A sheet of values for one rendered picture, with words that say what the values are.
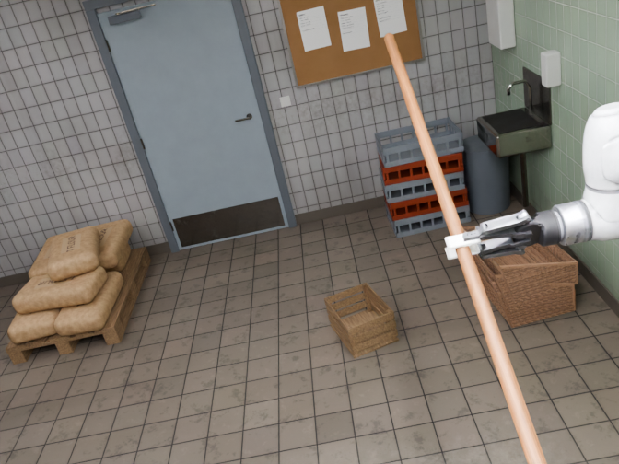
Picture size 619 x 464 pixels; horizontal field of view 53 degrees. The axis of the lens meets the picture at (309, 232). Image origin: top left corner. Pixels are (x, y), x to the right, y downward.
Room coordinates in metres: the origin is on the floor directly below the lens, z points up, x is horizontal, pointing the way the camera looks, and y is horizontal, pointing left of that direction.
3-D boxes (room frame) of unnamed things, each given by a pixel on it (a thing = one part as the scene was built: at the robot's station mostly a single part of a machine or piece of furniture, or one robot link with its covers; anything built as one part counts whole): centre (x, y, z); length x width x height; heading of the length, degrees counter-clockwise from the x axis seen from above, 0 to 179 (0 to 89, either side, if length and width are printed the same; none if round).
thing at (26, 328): (4.08, 2.06, 0.22); 0.62 x 0.36 x 0.15; 2
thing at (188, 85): (4.96, 0.66, 1.08); 1.14 x 0.09 x 2.16; 87
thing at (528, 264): (3.17, -1.19, 0.32); 0.56 x 0.49 x 0.28; 5
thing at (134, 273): (4.37, 1.85, 0.07); 1.20 x 0.80 x 0.14; 177
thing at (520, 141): (3.92, -1.50, 0.69); 0.46 x 0.36 x 0.94; 177
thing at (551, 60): (3.55, -1.61, 1.28); 0.09 x 0.09 x 0.20; 87
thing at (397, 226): (4.48, -0.96, 0.08); 0.60 x 0.40 x 0.15; 89
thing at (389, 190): (4.49, -0.95, 0.38); 0.60 x 0.40 x 0.15; 85
